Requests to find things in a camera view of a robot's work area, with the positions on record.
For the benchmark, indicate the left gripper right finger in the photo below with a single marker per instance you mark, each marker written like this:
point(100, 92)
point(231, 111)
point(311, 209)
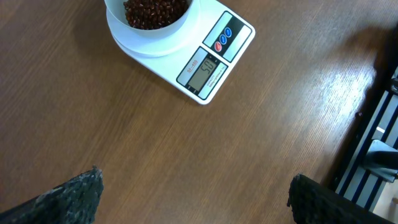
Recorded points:
point(312, 203)

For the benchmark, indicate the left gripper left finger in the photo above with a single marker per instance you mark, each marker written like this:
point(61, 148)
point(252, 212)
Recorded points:
point(74, 201)

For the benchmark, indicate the white kitchen scale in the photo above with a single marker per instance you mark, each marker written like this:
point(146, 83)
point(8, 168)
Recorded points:
point(199, 56)

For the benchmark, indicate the white round bowl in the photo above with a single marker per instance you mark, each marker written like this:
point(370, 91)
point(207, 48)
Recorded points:
point(117, 12)

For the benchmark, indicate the red beans in bowl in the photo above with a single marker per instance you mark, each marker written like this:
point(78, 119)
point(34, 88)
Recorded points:
point(154, 14)

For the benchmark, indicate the grey metal bracket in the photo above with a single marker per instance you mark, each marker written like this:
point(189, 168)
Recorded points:
point(381, 160)

